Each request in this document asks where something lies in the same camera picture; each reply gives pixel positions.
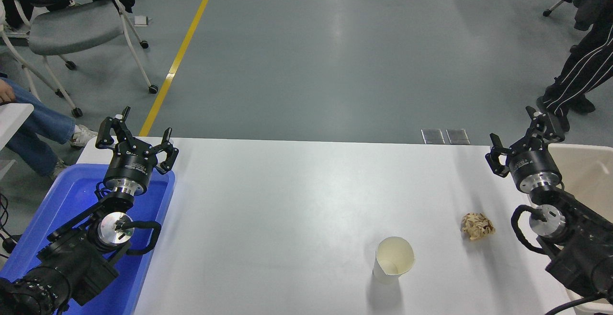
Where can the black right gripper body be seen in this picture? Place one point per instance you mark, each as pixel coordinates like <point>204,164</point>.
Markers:
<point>534,164</point>

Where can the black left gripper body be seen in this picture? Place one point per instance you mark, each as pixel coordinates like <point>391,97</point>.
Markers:
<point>130,164</point>

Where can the white paper cup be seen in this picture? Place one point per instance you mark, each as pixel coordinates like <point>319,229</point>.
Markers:
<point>395,257</point>

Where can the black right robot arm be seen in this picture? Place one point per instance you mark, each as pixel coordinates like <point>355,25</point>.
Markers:
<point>579,248</point>

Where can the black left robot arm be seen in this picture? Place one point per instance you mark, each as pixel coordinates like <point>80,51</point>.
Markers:
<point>72,262</point>

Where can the crumpled tan paper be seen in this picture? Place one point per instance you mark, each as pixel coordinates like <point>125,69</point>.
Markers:
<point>477,226</point>

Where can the person's hand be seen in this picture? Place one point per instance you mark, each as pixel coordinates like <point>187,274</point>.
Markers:
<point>6,95</point>

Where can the silver floor plate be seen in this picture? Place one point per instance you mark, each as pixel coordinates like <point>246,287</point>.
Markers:
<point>433,136</point>
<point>458,136</point>

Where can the large pale bin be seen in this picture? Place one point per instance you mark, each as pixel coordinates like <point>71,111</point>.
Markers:
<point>586,176</point>

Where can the blue plastic tray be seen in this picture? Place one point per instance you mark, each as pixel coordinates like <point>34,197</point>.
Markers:
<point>72,195</point>

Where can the standing person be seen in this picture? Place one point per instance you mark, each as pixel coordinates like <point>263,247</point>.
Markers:
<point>582,73</point>

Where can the seated person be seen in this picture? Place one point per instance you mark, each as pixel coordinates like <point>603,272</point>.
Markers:
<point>40,121</point>

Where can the white side table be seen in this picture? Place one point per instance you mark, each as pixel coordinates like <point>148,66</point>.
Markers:
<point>12,121</point>

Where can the small grey floor plate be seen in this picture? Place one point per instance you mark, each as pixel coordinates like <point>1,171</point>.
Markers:
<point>141,20</point>

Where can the white-legged office chair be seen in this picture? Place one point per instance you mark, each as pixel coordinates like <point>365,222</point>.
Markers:
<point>553,7</point>

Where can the black power adapter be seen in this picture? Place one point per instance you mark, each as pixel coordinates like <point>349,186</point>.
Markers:
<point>10,244</point>

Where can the grey chair white frame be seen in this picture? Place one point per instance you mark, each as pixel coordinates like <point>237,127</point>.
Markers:
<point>72,30</point>

